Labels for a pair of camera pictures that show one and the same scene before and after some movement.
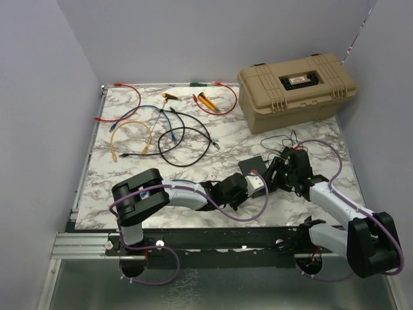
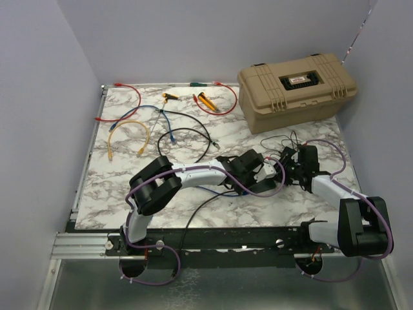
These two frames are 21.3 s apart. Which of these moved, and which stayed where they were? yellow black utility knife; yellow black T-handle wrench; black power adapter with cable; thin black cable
Moved: thin black cable
Stayed: black power adapter with cable; yellow black T-handle wrench; yellow black utility knife
